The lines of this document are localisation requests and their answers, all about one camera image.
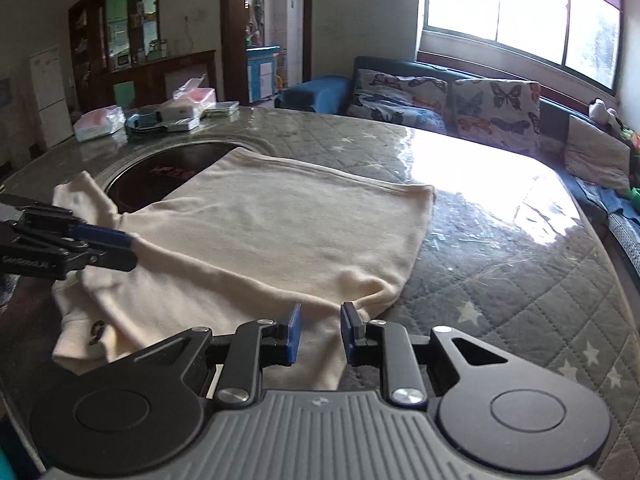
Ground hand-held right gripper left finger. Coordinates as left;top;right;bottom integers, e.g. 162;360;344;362
107;302;304;407

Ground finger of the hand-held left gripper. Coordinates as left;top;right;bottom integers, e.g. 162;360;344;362
0;240;139;282
0;192;133;251

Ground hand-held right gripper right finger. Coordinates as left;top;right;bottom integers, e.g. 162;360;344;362
340;301;512;407

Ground cream knit shirt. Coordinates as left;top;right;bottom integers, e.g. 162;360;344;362
51;146;437;392

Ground pink white tissue pack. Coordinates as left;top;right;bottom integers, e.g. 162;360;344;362
74;105;126;143

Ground white flat box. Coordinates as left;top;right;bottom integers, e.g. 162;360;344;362
159;97;203;132

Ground white refrigerator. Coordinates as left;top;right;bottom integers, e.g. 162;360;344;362
28;46;75;150

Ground grey star quilted table cover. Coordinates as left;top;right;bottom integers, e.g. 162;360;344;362
0;106;640;473

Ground pink plastic wrapped pack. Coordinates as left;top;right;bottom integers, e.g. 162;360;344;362
172;74;217;112

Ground dark wooden display cabinet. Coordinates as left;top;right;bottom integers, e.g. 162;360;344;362
67;0;217;113

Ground blue white small cabinet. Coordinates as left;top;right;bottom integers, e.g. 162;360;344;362
246;45;281;105

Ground butterfly print cushion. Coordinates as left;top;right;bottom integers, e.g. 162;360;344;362
446;78;542;157
346;68;450;135

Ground blue sofa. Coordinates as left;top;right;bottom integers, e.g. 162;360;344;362
274;55;640;281

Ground grey plain cushion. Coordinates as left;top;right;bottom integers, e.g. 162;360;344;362
564;114;632;191

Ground white plush toy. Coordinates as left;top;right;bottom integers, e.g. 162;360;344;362
588;98;621;128

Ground green toy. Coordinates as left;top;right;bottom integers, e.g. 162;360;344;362
619;127;640;161

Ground large window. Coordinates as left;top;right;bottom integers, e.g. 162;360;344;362
419;0;626;92

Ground dark wooden door frame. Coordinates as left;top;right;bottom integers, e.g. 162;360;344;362
220;0;315;107

